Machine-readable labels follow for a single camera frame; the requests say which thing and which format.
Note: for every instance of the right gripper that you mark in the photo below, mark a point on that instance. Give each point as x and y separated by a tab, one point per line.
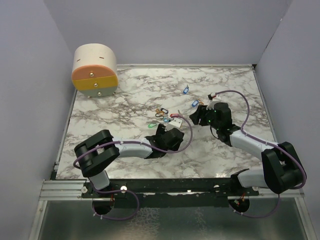
196	116

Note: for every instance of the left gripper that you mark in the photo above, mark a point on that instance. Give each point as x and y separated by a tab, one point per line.
160	131

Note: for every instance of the blue key tag with key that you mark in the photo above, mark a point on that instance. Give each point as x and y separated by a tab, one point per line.
195	103

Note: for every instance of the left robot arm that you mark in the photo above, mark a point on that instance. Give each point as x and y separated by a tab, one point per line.
97	152

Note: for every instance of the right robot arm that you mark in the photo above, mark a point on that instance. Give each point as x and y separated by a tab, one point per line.
281	168

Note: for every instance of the red key tag with key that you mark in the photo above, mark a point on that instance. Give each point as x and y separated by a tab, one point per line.
175	115

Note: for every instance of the green key tag with key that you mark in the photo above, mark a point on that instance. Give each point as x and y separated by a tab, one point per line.
152	125

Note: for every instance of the far blue key tag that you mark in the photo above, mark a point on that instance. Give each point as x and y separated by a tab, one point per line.
186	90

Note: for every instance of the black key tag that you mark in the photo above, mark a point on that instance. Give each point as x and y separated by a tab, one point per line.
164	110

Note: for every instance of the orange carabiner near black tag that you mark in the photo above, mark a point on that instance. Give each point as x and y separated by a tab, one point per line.
158	111

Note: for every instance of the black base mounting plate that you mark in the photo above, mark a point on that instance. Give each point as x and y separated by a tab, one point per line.
169	192

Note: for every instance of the round three-drawer storage box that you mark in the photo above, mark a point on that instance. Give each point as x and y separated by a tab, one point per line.
94	71

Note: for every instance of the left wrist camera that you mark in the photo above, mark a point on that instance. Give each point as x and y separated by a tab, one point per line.
175	123

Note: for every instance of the aluminium rail frame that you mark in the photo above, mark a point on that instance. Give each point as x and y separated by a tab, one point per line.
70	190

